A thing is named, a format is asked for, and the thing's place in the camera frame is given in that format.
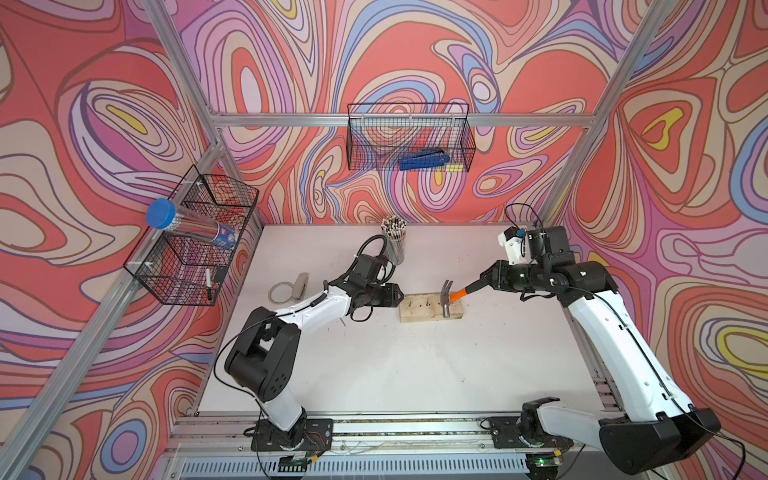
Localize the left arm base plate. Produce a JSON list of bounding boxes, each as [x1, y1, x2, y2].
[[251, 418, 334, 453]]

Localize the wire basket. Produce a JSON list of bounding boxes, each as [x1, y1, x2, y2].
[[346, 100, 476, 172], [123, 166, 259, 306]]

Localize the cup of coloured pencils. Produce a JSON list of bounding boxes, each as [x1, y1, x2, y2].
[[381, 216, 407, 266]]

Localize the blue tool in basket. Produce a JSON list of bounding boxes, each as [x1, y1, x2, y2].
[[398, 149, 451, 171]]

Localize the claw hammer orange black handle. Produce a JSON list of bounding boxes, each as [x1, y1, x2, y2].
[[439, 279, 488, 318]]

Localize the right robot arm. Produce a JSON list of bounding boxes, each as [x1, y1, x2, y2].
[[480, 227, 721, 475]]

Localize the clear bottle blue cap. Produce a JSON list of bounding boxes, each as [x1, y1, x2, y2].
[[145, 199, 238, 249]]

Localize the back wire basket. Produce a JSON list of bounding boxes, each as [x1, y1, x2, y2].
[[346, 100, 476, 172]]

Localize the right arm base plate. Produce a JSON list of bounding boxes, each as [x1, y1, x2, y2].
[[479, 415, 574, 451]]

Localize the wooden block with nails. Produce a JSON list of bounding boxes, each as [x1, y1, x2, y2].
[[398, 293, 464, 324]]

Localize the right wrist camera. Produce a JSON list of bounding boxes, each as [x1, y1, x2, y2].
[[498, 227, 529, 266]]

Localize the left wire basket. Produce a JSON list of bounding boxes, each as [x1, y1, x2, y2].
[[123, 166, 259, 306]]

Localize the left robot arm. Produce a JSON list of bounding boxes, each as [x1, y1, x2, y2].
[[223, 254, 404, 434]]

